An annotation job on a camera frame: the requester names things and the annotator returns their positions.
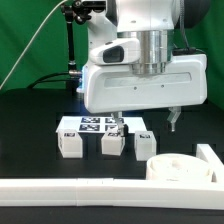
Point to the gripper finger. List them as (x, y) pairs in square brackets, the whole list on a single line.
[(173, 117), (122, 127)]

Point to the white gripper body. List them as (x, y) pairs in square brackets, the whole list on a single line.
[(115, 88)]

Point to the white round stool seat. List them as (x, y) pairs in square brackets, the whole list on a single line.
[(178, 167)]

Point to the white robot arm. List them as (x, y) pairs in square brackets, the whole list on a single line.
[(152, 22)]

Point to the white marker sheet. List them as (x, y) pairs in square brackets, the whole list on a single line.
[(91, 124)]

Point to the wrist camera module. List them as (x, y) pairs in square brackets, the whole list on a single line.
[(119, 51)]

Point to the white L-shaped obstacle frame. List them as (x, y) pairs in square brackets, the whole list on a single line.
[(119, 192)]

